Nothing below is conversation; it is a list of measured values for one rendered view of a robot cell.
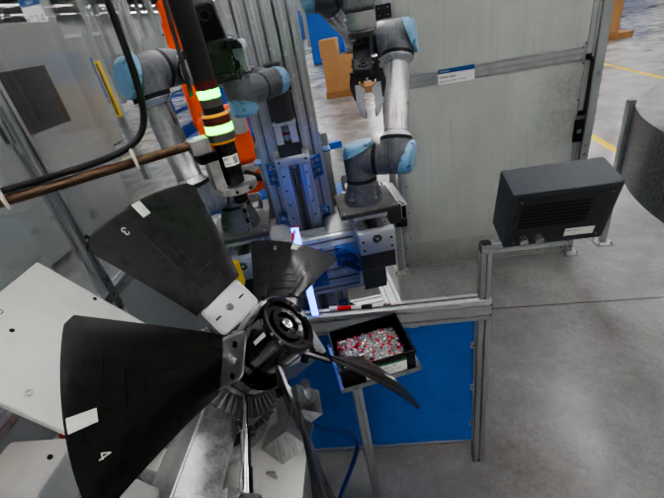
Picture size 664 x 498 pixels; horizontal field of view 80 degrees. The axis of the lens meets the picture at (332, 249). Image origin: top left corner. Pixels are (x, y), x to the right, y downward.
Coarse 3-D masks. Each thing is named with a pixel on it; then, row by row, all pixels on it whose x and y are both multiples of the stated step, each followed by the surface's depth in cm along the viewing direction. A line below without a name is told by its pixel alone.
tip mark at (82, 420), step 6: (96, 408) 45; (78, 414) 43; (84, 414) 44; (90, 414) 44; (96, 414) 45; (66, 420) 42; (72, 420) 43; (78, 420) 43; (84, 420) 44; (90, 420) 44; (96, 420) 45; (66, 426) 42; (72, 426) 43; (78, 426) 43; (84, 426) 44; (72, 432) 42
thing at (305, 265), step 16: (256, 240) 102; (272, 240) 103; (256, 256) 97; (272, 256) 97; (288, 256) 97; (304, 256) 98; (320, 256) 100; (256, 272) 92; (272, 272) 92; (288, 272) 91; (304, 272) 91; (320, 272) 93; (256, 288) 88; (272, 288) 86; (288, 288) 86; (304, 288) 86
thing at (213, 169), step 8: (192, 144) 60; (200, 144) 61; (208, 144) 61; (192, 152) 61; (200, 152) 61; (208, 152) 62; (216, 152) 62; (200, 160) 61; (208, 160) 62; (216, 160) 62; (208, 168) 63; (216, 168) 63; (208, 176) 65; (216, 176) 64; (248, 176) 69; (216, 184) 64; (224, 184) 65; (240, 184) 66; (248, 184) 65; (256, 184) 67; (224, 192) 65; (232, 192) 64; (240, 192) 65
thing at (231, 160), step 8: (224, 144) 62; (232, 144) 63; (224, 152) 63; (232, 152) 64; (224, 160) 64; (232, 160) 64; (224, 168) 64; (232, 168) 64; (240, 168) 66; (224, 176) 66; (232, 176) 65; (240, 176) 66; (232, 184) 66; (240, 200) 68
